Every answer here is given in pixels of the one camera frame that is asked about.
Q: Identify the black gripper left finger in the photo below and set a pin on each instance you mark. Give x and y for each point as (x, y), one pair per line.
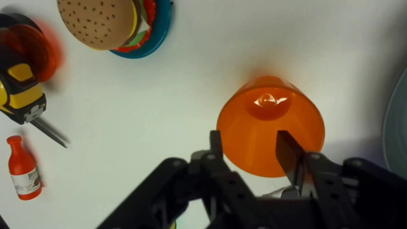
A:
(216, 147)

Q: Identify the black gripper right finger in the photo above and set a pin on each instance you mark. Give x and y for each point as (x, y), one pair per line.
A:
(291, 160)

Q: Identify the orange plastic cup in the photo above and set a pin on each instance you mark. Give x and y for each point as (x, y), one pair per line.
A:
(258, 132)

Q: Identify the teal small plate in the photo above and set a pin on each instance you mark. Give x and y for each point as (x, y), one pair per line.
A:
(159, 30)

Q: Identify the grey crumpled cloth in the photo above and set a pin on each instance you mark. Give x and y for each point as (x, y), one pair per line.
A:
(277, 193)

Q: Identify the toy hamburger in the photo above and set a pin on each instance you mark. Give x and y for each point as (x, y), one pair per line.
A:
(99, 21)

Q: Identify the red toy ketchup bottle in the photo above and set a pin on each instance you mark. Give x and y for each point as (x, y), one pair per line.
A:
(23, 170)

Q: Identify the yellow black tape measure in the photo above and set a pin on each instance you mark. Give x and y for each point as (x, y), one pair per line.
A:
(20, 97)

